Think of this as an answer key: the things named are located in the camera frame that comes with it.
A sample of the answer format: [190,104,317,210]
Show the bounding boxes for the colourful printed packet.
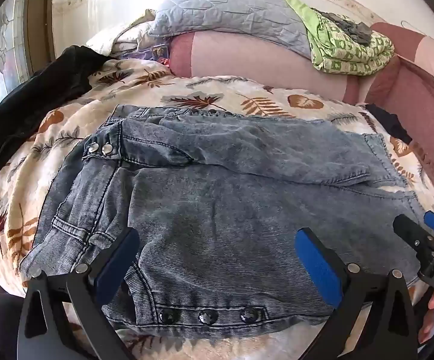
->
[123,44,171,65]

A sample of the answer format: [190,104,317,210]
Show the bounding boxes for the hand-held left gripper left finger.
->
[17,227,140,360]

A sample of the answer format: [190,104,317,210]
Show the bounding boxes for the grey quilted pillow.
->
[147,0,315,59]

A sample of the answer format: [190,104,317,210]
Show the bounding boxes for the blue denim pants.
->
[19,104,428,340]

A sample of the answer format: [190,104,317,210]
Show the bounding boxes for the grey crumpled cloth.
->
[320,11,375,46]

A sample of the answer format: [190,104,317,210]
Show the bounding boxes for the leaf print blanket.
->
[0,58,434,360]

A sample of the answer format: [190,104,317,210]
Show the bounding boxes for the white crumpled cloth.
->
[85,9,158,61]

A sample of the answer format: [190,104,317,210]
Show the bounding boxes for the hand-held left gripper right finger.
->
[295,227,416,360]

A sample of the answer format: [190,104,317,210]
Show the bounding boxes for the small black cloth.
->
[367,104,414,145]

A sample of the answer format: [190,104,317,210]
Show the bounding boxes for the black garment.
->
[0,45,109,196]

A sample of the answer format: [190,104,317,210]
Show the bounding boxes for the stained glass window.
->
[0,0,34,118]

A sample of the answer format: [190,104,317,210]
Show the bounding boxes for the green patterned blanket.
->
[284,0,396,76]

